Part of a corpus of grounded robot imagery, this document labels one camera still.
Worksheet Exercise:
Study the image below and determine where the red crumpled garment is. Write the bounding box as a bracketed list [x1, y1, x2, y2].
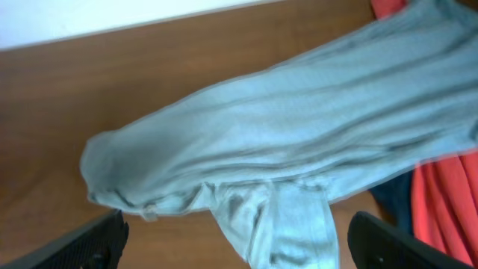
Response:
[372, 1, 477, 266]

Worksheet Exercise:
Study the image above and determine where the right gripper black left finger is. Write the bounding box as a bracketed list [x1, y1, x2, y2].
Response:
[1, 210, 129, 269]

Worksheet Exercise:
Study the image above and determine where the navy blue garment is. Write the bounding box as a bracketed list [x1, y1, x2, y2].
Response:
[370, 171, 414, 235]

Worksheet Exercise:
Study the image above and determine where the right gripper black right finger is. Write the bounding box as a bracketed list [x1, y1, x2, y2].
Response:
[347, 211, 473, 269]

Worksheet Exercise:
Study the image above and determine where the light blue t-shirt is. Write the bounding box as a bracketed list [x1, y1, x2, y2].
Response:
[80, 1, 477, 268]

